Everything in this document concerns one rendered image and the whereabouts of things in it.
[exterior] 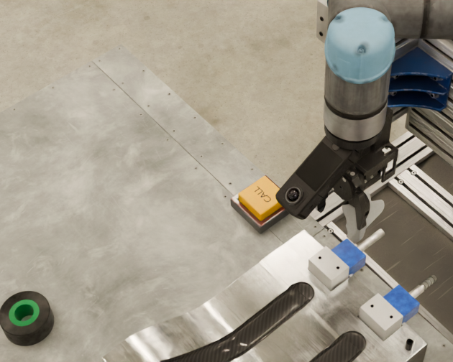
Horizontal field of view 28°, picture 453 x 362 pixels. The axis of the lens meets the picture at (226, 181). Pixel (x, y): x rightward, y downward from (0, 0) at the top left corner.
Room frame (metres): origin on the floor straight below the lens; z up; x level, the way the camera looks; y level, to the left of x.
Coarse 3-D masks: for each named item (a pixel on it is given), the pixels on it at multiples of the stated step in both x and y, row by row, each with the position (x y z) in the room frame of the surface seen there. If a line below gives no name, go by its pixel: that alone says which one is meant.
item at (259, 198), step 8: (264, 176) 0.95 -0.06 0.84; (256, 184) 0.94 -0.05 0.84; (264, 184) 0.93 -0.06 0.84; (272, 184) 0.93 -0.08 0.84; (240, 192) 0.92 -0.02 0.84; (248, 192) 0.92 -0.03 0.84; (256, 192) 0.92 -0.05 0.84; (264, 192) 0.92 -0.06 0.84; (272, 192) 0.91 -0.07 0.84; (240, 200) 0.91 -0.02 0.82; (248, 200) 0.90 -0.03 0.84; (256, 200) 0.90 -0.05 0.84; (264, 200) 0.90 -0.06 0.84; (272, 200) 0.90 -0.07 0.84; (248, 208) 0.90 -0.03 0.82; (256, 208) 0.88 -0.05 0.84; (264, 208) 0.88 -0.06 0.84; (272, 208) 0.89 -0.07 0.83; (256, 216) 0.88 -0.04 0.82; (264, 216) 0.88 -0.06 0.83
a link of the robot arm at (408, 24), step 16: (336, 0) 0.82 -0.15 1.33; (352, 0) 0.80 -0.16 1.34; (368, 0) 0.80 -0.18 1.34; (384, 0) 0.80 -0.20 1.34; (400, 0) 0.80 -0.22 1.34; (416, 0) 0.80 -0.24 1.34; (400, 16) 0.79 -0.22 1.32; (416, 16) 0.79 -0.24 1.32; (400, 32) 0.79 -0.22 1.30; (416, 32) 0.78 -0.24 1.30
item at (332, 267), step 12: (348, 240) 0.76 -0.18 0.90; (372, 240) 0.76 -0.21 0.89; (324, 252) 0.73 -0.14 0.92; (336, 252) 0.74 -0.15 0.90; (348, 252) 0.74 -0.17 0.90; (360, 252) 0.74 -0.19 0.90; (312, 264) 0.72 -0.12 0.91; (324, 264) 0.71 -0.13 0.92; (336, 264) 0.71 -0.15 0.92; (348, 264) 0.72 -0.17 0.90; (360, 264) 0.72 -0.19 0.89; (324, 276) 0.70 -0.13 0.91; (336, 276) 0.69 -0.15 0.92; (348, 276) 0.71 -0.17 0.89
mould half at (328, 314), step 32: (288, 256) 0.75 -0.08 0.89; (256, 288) 0.70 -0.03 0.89; (320, 288) 0.69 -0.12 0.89; (352, 288) 0.69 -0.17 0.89; (192, 320) 0.65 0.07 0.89; (224, 320) 0.65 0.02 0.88; (288, 320) 0.64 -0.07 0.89; (320, 320) 0.64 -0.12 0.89; (352, 320) 0.63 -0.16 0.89; (128, 352) 0.59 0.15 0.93; (160, 352) 0.59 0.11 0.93; (256, 352) 0.60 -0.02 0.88; (288, 352) 0.59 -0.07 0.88; (384, 352) 0.58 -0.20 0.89; (416, 352) 0.57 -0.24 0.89
